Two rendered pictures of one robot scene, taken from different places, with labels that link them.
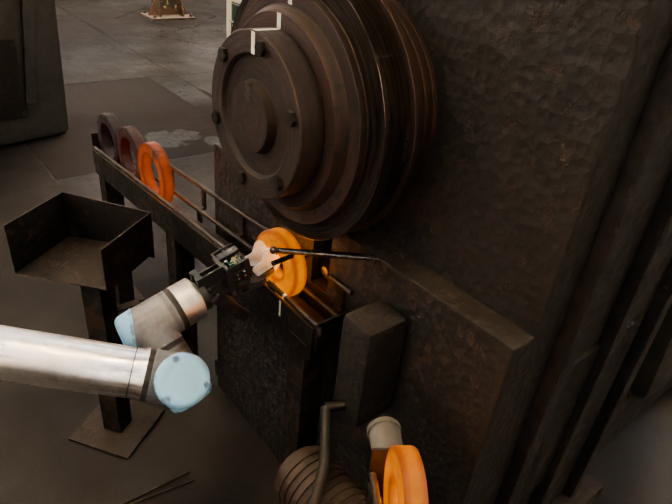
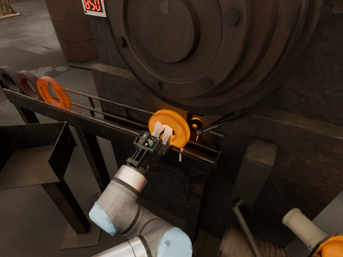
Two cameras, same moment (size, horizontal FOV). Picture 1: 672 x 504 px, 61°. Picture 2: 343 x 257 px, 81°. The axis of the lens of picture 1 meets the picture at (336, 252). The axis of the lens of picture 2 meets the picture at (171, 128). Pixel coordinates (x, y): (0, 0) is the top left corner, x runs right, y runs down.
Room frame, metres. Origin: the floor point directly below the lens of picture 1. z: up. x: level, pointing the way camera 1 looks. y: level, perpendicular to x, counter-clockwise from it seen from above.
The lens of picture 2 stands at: (0.55, 0.29, 1.22)
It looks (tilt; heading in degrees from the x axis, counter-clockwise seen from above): 41 degrees down; 341
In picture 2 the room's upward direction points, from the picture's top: straight up
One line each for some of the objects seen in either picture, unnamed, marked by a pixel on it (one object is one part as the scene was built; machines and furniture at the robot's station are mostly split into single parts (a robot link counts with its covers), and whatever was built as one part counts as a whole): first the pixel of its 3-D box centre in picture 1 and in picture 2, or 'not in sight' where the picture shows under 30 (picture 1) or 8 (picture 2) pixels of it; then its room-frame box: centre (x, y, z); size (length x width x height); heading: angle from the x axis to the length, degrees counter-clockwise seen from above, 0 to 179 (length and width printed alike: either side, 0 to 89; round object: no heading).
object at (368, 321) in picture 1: (369, 363); (251, 174); (0.84, -0.09, 0.68); 0.11 x 0.08 x 0.24; 132
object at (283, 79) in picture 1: (261, 116); (172, 28); (0.94, 0.15, 1.11); 0.28 x 0.06 x 0.28; 42
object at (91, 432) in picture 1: (98, 332); (57, 196); (1.21, 0.63, 0.36); 0.26 x 0.20 x 0.72; 77
